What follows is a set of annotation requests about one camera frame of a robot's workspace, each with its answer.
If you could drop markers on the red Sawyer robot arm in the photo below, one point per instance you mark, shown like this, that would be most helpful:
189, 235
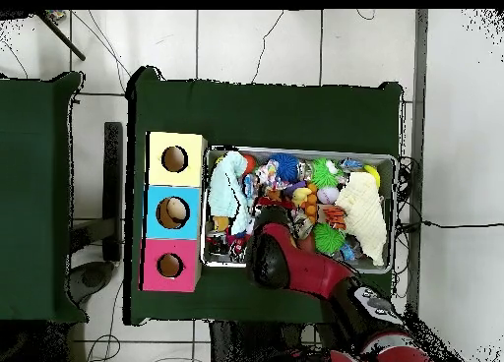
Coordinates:
311, 267

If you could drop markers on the wooden box with three holes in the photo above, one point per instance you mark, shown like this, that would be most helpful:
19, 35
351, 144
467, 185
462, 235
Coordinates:
193, 220

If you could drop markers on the shallow clear mesh bin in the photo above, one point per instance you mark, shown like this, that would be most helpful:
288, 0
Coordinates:
390, 189

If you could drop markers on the yellow plush toy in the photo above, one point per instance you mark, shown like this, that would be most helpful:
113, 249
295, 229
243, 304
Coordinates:
300, 196

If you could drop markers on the blue spiky ball with eyes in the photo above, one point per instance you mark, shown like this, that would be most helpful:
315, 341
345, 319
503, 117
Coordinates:
285, 167

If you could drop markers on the red ball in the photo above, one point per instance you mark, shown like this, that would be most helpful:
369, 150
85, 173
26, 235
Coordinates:
251, 163

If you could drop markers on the white baseball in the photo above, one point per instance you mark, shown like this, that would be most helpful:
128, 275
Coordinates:
327, 194

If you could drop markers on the mint green cloth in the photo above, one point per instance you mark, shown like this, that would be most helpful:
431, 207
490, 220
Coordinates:
224, 189

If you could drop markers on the green spiky ball with eyes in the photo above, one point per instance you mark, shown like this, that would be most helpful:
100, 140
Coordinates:
323, 175

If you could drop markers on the orange tiger plush toy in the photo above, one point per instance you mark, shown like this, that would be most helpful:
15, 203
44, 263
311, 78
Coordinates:
334, 216

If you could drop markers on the plain green spiky ball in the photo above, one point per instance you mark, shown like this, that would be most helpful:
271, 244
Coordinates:
328, 238

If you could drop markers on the cream knitted cloth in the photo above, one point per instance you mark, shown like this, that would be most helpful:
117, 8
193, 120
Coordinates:
362, 212

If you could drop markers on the black upright panel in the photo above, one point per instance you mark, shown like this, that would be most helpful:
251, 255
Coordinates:
113, 173

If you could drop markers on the neighbouring dark green table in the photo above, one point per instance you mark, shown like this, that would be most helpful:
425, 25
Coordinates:
35, 181

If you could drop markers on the black slanted rod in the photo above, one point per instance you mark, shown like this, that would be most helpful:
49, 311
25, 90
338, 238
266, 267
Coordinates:
63, 39

